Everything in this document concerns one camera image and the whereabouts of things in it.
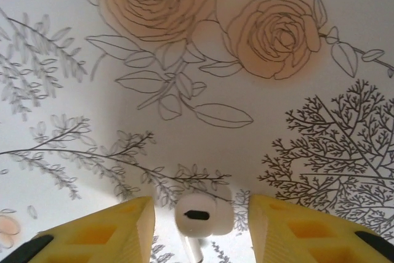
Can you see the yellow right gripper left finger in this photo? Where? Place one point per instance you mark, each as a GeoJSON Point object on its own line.
{"type": "Point", "coordinates": [92, 238]}

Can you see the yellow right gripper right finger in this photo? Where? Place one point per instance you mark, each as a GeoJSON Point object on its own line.
{"type": "Point", "coordinates": [307, 238]}

